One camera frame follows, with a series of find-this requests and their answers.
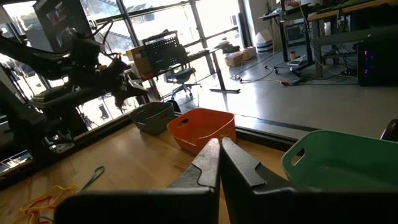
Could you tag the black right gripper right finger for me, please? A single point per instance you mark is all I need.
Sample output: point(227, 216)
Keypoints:
point(280, 205)

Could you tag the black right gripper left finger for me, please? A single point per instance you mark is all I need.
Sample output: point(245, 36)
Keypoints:
point(155, 205)

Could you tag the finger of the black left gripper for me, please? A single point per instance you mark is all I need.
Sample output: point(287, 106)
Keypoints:
point(120, 100)
point(135, 91)

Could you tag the grey plastic basket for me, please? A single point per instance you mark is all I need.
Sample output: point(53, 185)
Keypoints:
point(152, 119)

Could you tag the red rubber band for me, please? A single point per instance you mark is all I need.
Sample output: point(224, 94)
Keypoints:
point(40, 207)

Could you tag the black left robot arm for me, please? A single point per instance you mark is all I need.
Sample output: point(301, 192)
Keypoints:
point(18, 124)

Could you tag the thin teal rubber band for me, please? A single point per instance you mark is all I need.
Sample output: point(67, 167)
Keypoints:
point(90, 182)

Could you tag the yellow rubber band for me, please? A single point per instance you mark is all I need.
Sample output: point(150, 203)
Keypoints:
point(66, 187)

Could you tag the cardboard box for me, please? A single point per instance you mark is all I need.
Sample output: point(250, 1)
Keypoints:
point(234, 59)
point(140, 60)
point(249, 53)

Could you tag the black office chair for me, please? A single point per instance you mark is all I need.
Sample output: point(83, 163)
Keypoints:
point(182, 76)

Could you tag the black perforated crate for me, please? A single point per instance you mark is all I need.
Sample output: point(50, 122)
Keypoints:
point(164, 51)

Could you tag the orange plastic basket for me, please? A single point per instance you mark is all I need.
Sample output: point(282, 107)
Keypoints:
point(199, 130)

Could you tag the black display panel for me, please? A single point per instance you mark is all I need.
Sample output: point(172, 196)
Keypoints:
point(62, 21)

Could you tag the teal plastic basket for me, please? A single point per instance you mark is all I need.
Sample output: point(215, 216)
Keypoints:
point(342, 161)

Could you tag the black standing desk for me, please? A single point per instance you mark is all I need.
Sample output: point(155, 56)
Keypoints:
point(307, 40)

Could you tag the black computer tower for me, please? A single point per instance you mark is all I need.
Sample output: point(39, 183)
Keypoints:
point(377, 62)

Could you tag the wooden workbench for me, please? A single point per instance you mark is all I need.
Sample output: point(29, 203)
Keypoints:
point(342, 10)

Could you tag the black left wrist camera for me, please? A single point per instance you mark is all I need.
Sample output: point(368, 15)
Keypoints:
point(87, 53)

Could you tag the black window frame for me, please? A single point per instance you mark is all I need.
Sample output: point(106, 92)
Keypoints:
point(199, 31)

